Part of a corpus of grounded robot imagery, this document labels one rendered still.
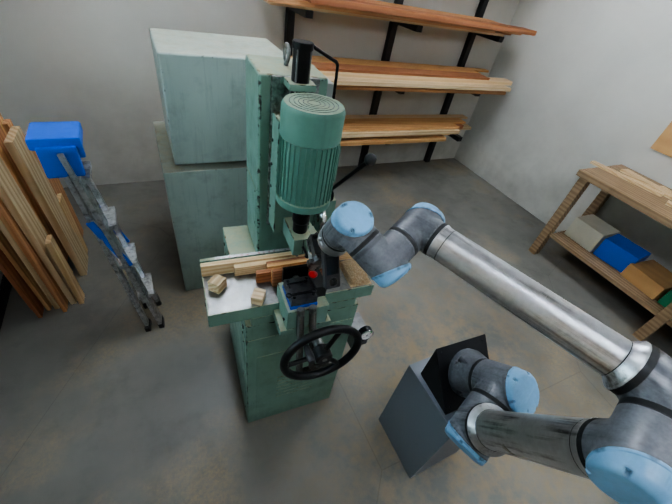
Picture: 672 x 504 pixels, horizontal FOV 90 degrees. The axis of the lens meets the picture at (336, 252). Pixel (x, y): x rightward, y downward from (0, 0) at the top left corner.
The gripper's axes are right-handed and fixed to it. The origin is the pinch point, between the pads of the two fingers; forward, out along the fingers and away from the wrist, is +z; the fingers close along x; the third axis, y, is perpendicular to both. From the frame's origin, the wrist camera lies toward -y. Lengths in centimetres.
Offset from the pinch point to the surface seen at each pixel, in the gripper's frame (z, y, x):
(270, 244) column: 34.0, 21.5, 5.3
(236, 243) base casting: 45, 27, 18
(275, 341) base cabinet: 33.3, -17.9, 10.9
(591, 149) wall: 76, 91, -320
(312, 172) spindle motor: -20.8, 22.8, 1.2
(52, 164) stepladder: 34, 63, 79
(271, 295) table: 15.4, -3.2, 12.3
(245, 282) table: 19.4, 3.7, 19.7
